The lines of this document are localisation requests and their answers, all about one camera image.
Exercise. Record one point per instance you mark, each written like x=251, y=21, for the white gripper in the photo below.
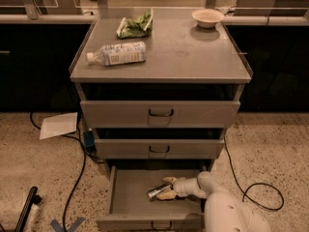
x=181, y=188

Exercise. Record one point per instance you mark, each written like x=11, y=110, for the silver redbull can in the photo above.
x=153, y=193

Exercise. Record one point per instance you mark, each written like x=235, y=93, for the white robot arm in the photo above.
x=223, y=212

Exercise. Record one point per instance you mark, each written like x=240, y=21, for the grey middle drawer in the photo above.
x=159, y=149

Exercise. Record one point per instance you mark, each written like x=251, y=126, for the grey drawer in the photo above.
x=129, y=208
x=159, y=114
x=159, y=149

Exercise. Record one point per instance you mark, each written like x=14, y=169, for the grey bottom drawer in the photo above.
x=129, y=208

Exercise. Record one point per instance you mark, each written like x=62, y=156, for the grey metal drawer cabinet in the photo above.
x=184, y=63

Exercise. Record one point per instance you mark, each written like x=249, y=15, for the grey top drawer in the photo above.
x=159, y=114

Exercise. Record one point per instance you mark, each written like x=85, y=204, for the dark counter cabinet left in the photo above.
x=35, y=65

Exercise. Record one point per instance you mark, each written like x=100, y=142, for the blue power adapter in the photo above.
x=89, y=140

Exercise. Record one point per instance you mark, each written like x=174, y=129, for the white paper sheet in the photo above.
x=58, y=125

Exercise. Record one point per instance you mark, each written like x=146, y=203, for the black stand bar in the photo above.
x=32, y=199

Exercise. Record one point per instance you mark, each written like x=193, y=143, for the clear plastic water bottle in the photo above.
x=118, y=54

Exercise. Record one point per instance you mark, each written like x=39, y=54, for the green chip bag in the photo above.
x=140, y=27

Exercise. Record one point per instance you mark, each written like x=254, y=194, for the white paper bowl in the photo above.
x=207, y=18

